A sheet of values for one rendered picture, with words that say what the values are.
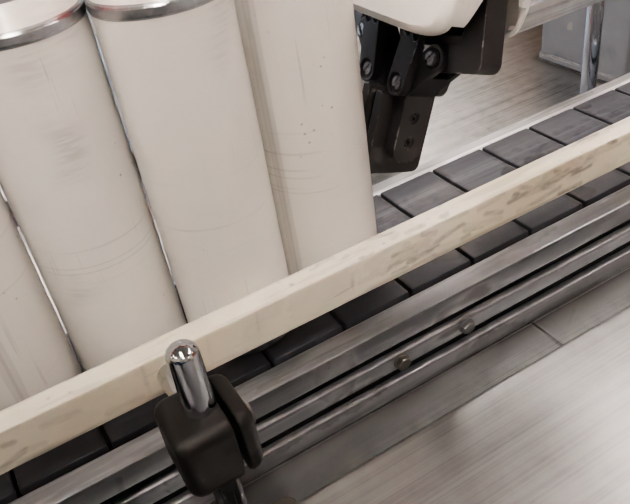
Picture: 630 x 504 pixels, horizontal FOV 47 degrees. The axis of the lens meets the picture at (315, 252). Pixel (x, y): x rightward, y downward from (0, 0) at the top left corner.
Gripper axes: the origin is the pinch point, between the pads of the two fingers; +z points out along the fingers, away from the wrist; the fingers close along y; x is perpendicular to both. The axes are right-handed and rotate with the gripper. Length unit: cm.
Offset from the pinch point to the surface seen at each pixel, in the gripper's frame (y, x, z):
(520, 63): -20.2, 29.8, 1.2
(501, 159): -2.3, 10.8, 2.9
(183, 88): 3.3, -12.3, -2.7
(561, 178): 4.6, 7.6, 1.1
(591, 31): -9.2, 23.9, -3.9
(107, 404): 4.7, -14.9, 9.5
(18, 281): 1.1, -17.4, 5.5
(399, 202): -2.4, 3.8, 5.3
